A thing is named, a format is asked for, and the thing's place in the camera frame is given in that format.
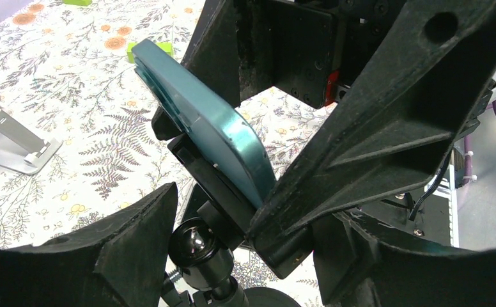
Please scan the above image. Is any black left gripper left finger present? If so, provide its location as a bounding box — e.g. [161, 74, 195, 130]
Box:
[0, 183, 178, 306]

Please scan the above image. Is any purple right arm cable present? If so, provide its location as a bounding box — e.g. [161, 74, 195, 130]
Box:
[463, 100, 496, 185]

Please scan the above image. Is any blue-edged smartphone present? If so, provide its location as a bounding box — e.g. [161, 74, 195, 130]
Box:
[135, 56, 276, 208]

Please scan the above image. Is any black round-base phone stand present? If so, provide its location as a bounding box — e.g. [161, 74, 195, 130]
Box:
[151, 107, 297, 306]

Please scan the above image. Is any green toy block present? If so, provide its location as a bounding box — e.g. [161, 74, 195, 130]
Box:
[127, 41, 174, 63]

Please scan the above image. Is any silver metal phone stand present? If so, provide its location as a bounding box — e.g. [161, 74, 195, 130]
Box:
[0, 97, 63, 175]

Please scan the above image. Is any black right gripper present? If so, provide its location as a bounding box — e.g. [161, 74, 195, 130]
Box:
[182, 0, 496, 237]

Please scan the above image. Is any lime green block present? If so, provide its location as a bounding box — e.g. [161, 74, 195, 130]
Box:
[63, 0, 93, 6]

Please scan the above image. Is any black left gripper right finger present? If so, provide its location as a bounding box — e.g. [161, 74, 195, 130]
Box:
[312, 212, 496, 306]

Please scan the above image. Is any floral patterned mat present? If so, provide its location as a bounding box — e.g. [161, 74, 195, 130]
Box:
[0, 0, 342, 307]

